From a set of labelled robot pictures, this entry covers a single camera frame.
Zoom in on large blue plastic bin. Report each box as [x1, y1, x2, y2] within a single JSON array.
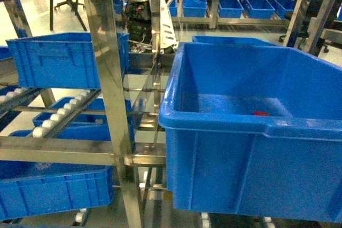
[[158, 42, 341, 223]]

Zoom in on white roller conveyor track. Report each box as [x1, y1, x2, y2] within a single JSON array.
[[32, 90, 99, 138]]

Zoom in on steel shelf upright post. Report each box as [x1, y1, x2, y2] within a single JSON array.
[[84, 0, 144, 227]]

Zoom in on blue bin upper left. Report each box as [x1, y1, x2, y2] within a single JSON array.
[[5, 32, 130, 90]]

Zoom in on red magnetic block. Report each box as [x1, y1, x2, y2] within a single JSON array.
[[253, 111, 270, 116]]

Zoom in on blue bin bottom left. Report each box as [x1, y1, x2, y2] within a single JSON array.
[[1, 161, 114, 220]]

